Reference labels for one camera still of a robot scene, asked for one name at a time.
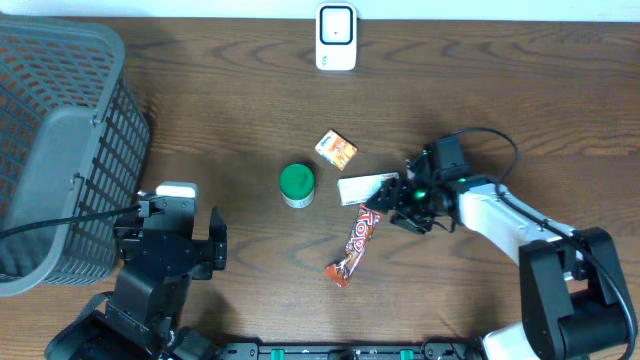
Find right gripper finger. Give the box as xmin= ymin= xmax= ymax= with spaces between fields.
xmin=365 ymin=178 xmax=400 ymax=213
xmin=390 ymin=212 xmax=430 ymax=235

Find black mounting rail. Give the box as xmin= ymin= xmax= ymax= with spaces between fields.
xmin=217 ymin=338 xmax=486 ymax=360

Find black cable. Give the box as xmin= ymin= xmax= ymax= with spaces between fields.
xmin=439 ymin=126 xmax=639 ymax=351
xmin=0 ymin=202 xmax=151 ymax=240

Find left black cable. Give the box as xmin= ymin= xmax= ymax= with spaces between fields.
xmin=0 ymin=202 xmax=151 ymax=240

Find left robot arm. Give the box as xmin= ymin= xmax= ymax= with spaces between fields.
xmin=44 ymin=195 xmax=227 ymax=359

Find white green box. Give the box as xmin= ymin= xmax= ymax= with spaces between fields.
xmin=337 ymin=172 xmax=399 ymax=206

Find right black cable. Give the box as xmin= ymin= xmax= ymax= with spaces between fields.
xmin=439 ymin=126 xmax=639 ymax=351

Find white barcode scanner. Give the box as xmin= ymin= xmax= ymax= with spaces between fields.
xmin=315 ymin=2 xmax=358 ymax=71

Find orange snack bar wrapper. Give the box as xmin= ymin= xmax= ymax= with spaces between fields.
xmin=325 ymin=204 xmax=383 ymax=288

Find grey plastic basket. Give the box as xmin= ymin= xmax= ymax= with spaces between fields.
xmin=1 ymin=15 xmax=150 ymax=297

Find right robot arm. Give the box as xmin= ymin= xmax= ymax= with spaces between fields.
xmin=366 ymin=136 xmax=638 ymax=359

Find green lidded jar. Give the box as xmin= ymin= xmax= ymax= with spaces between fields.
xmin=279 ymin=164 xmax=315 ymax=209

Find small orange box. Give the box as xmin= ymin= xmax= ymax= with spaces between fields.
xmin=315 ymin=129 xmax=358 ymax=171

